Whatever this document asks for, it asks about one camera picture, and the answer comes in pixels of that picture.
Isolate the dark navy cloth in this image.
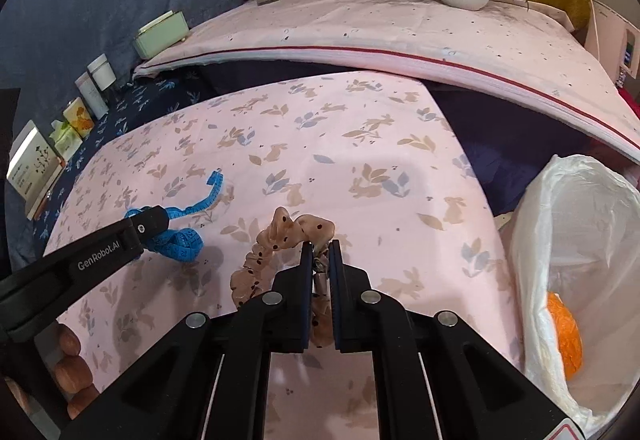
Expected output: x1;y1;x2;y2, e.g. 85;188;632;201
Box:
199;60;607;217

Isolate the navy floral sheet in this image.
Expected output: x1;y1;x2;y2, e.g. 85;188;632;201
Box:
29;74;213;243

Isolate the pale green box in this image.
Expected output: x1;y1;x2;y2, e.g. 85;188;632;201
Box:
133;10;192;60

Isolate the white plastic bag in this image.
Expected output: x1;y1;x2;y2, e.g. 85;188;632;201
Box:
499;153;640;439

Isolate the white flower print box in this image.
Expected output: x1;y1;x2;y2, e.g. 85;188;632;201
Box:
7;119;67;222

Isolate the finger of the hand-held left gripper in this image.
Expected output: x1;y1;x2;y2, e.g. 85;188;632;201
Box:
66;204;169;291

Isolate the light green carton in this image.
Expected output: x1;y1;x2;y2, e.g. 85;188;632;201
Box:
49;119;84;159

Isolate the beige dotted scrunchie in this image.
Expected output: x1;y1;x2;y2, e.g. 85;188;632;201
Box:
230;206;337;349

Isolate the blue measuring tape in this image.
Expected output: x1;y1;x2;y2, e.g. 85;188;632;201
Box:
123;170;224;264

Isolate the white jar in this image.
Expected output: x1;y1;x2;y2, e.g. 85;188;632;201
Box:
87;53;118;90

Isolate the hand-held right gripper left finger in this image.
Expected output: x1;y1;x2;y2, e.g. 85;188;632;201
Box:
59;243;315;440

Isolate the orange plastic bag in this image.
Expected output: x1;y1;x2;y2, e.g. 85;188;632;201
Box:
544;291;585;380

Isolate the pink rabbit print sheet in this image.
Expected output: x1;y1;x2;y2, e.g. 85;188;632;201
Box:
42;70;532;440

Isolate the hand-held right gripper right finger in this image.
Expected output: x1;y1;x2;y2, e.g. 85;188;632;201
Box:
329;240;586;440

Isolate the pink appliance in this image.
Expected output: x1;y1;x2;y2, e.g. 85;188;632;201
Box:
584;2;640;88

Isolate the pink quilt red stripe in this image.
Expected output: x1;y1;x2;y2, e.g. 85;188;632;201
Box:
131;0;640;160

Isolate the orange flower print box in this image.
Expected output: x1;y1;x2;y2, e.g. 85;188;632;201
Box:
62;97;97;139

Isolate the red cloth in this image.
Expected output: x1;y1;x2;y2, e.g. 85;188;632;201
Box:
619;84;640;122

